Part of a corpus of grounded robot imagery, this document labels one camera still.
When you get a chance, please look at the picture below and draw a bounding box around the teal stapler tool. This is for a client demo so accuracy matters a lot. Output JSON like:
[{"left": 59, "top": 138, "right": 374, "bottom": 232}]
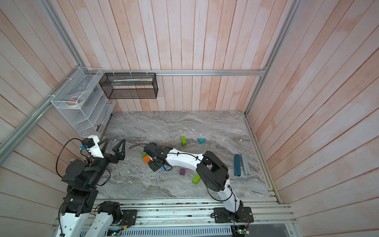
[{"left": 234, "top": 154, "right": 241, "bottom": 177}]

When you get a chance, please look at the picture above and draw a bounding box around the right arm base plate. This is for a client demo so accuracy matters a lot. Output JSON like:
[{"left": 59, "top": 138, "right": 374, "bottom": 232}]
[{"left": 210, "top": 206, "right": 254, "bottom": 224}]

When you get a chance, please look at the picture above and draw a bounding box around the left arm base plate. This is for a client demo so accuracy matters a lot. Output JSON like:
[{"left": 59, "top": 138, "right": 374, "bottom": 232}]
[{"left": 121, "top": 209, "right": 138, "bottom": 228}]

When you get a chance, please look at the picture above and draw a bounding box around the orange block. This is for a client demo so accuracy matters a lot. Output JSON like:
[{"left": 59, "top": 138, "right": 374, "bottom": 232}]
[{"left": 144, "top": 155, "right": 151, "bottom": 163}]

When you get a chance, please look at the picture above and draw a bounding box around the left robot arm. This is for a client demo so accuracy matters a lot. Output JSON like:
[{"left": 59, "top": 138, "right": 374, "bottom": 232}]
[{"left": 56, "top": 135, "right": 126, "bottom": 237}]

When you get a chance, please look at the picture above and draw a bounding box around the teal triangle block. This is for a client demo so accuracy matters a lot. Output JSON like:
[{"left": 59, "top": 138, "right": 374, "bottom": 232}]
[{"left": 197, "top": 138, "right": 205, "bottom": 144}]

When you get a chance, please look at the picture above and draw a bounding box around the white wire shelf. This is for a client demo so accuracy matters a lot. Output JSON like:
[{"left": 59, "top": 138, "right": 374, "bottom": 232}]
[{"left": 51, "top": 67, "right": 115, "bottom": 138}]

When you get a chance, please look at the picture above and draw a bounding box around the tape roll on shelf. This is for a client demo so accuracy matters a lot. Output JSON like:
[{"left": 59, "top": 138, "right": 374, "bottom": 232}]
[{"left": 65, "top": 95, "right": 86, "bottom": 108}]

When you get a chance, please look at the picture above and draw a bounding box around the light blue block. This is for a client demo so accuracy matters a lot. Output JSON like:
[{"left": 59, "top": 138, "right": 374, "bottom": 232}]
[{"left": 161, "top": 165, "right": 172, "bottom": 171}]

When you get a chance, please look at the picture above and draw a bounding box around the black mesh basket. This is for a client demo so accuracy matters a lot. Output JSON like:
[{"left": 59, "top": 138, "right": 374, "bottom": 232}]
[{"left": 99, "top": 72, "right": 159, "bottom": 99}]

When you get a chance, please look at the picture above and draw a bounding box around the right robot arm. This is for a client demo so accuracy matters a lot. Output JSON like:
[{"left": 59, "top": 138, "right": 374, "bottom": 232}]
[{"left": 144, "top": 142, "right": 243, "bottom": 215}]

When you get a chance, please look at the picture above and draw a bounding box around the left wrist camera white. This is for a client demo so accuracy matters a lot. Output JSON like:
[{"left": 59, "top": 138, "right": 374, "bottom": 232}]
[{"left": 81, "top": 135, "right": 104, "bottom": 159}]

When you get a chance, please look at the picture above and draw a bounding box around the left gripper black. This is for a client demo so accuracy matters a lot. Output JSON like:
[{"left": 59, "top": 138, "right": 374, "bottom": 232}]
[{"left": 86, "top": 137, "right": 126, "bottom": 188}]

